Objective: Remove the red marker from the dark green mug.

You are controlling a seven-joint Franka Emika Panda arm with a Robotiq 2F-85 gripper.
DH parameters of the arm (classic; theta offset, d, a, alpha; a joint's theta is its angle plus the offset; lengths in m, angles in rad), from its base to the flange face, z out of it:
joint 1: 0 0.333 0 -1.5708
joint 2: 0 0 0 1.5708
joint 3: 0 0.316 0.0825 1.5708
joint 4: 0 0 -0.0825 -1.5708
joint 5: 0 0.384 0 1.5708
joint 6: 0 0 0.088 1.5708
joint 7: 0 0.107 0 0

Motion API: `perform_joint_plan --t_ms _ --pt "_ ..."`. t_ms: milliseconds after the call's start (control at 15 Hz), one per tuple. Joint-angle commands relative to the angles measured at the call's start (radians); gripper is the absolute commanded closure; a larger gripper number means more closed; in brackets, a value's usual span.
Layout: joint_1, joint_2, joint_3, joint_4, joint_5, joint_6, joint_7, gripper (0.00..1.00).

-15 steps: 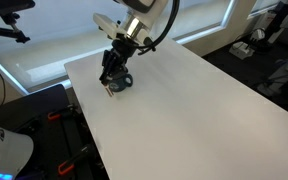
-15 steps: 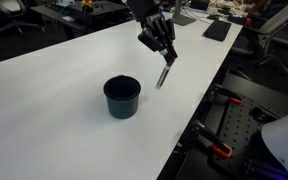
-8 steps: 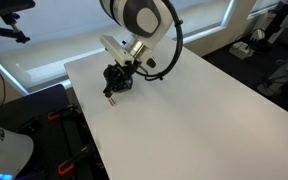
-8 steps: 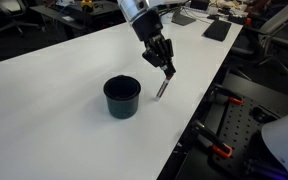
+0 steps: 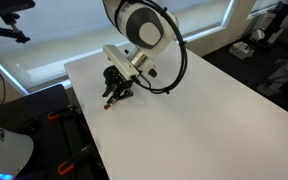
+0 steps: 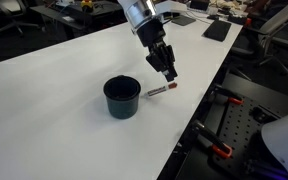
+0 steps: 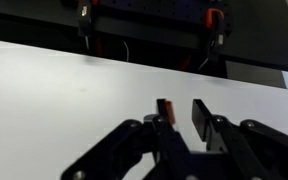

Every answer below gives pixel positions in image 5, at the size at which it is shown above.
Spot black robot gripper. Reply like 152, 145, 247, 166
102, 73, 135, 105

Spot red marker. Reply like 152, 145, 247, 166
103, 97, 119, 110

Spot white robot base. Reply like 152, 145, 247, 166
0, 119, 35, 180

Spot black perforated breadboard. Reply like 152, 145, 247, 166
13, 99, 110, 180

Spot dark side table slab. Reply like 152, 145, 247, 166
0, 83, 70, 133

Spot white framed window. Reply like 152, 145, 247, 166
0, 0, 238, 96

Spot white floor device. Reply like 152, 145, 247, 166
229, 40, 256, 61

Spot grey equipment stand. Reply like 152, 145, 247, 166
257, 48, 288, 98

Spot black and white machine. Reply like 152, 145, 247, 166
250, 0, 288, 53

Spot black clamp orange handle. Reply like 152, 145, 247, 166
47, 103, 80, 122
57, 143, 97, 177

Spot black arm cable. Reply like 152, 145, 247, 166
130, 0, 188, 95

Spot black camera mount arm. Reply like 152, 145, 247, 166
0, 0, 37, 44

